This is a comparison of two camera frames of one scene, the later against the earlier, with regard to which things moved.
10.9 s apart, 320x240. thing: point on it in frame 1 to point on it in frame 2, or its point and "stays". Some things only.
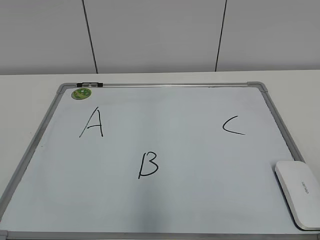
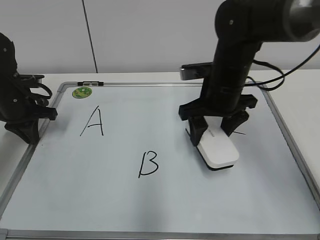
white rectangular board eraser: (301, 187) to (216, 149)
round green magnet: (81, 93) stays
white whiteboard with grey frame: (189, 160) stays
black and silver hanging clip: (90, 84) stays
